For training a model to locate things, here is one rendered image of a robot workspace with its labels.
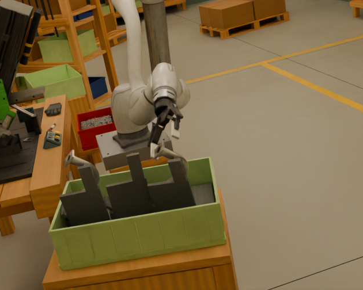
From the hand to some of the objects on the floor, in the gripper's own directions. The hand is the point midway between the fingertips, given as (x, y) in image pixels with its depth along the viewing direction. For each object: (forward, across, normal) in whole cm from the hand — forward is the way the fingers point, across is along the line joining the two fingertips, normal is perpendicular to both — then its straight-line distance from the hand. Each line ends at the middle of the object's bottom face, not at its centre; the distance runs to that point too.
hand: (164, 145), depth 202 cm
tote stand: (+44, -89, +64) cm, 118 cm away
